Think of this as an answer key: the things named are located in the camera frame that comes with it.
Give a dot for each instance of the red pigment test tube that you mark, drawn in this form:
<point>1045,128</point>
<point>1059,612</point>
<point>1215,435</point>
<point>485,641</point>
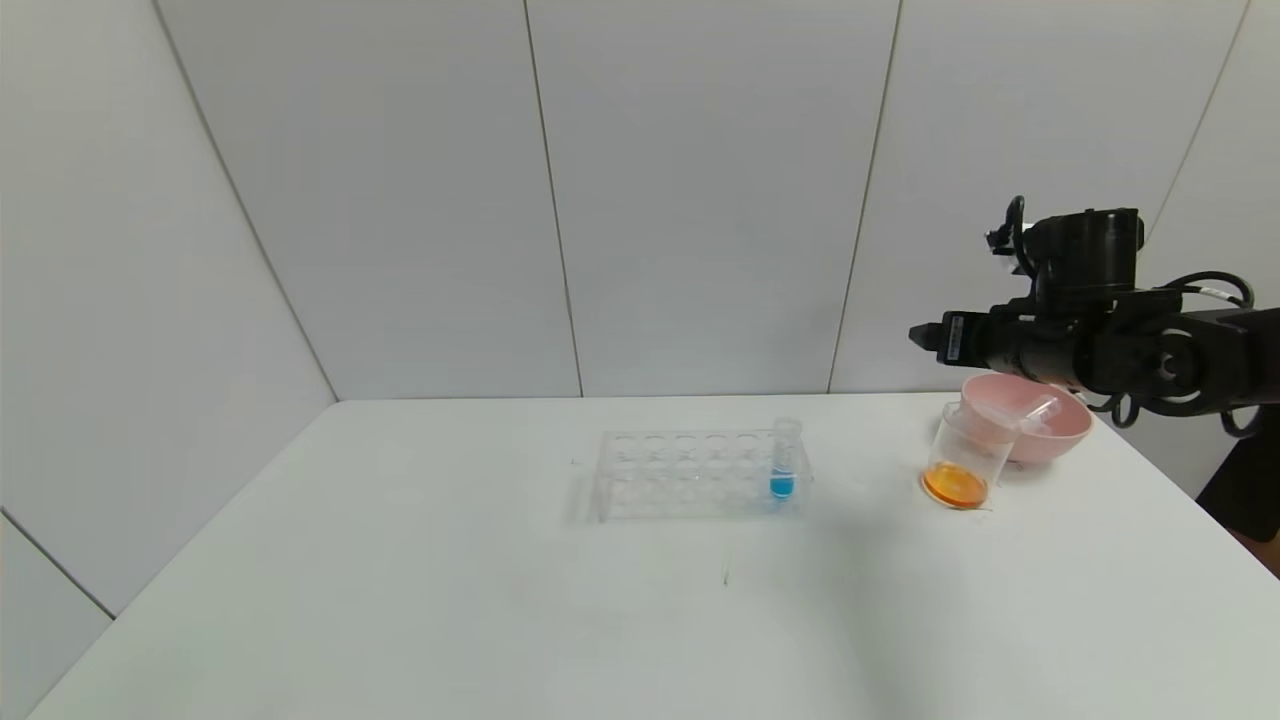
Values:
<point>1042,410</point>

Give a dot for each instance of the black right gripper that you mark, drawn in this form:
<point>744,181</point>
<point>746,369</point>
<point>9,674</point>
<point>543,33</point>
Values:
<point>953,339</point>

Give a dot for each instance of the clear plastic test tube rack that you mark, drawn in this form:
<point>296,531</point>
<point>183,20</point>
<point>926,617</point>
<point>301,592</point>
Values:
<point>660,490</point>

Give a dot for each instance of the blue pigment test tube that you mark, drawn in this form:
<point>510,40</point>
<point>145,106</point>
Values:
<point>781,486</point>

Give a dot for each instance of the dark background object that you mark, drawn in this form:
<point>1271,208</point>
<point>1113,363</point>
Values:
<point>1250,480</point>

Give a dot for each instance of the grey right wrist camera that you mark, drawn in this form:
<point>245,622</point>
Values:
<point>996,240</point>

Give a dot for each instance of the clear glass beaker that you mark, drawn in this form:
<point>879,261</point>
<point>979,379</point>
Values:
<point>958,470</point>

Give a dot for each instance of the pink bowl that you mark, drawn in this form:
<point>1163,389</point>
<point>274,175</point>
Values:
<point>1060,432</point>

